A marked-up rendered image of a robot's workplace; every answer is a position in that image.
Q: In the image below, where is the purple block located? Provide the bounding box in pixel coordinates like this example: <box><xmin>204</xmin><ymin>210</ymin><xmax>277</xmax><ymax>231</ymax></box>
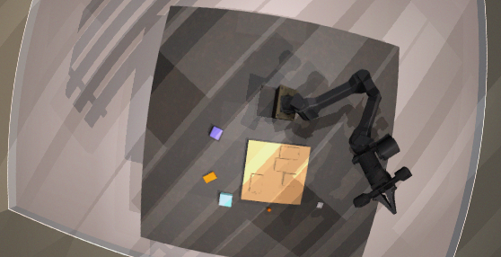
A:
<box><xmin>210</xmin><ymin>127</ymin><xmax>223</xmax><ymax>140</ymax></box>

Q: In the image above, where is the light blue flat block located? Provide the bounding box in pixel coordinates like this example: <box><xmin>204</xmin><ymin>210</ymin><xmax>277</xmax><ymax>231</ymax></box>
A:
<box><xmin>219</xmin><ymin>192</ymin><xmax>233</xmax><ymax>207</ymax></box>

